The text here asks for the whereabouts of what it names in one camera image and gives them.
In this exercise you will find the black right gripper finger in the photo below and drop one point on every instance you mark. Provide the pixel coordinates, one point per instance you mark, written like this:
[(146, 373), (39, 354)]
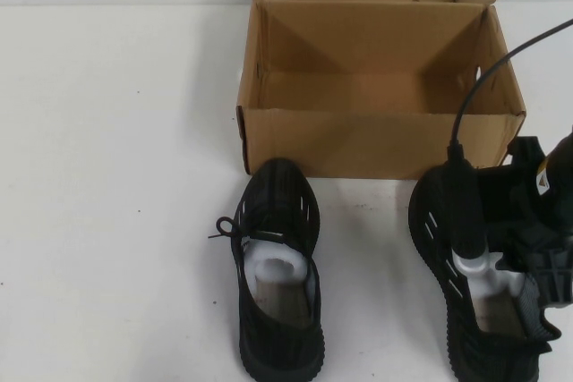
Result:
[(566, 279), (544, 279)]

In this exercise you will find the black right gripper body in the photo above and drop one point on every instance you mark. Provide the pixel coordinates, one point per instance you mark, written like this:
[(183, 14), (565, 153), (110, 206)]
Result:
[(501, 194)]

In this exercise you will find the black sneaker with grey lining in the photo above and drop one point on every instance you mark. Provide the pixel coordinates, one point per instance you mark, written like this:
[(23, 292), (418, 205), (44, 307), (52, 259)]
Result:
[(430, 212)]

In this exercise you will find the white foam shoe insert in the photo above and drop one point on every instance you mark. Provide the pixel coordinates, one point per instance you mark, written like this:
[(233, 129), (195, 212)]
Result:
[(510, 281), (259, 265)]

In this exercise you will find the brown cardboard shoe box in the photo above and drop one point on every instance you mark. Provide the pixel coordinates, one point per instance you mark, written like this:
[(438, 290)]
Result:
[(358, 145)]

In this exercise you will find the black sneaker with looped lace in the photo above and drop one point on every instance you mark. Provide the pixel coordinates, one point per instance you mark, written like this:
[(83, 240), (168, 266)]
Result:
[(277, 189)]

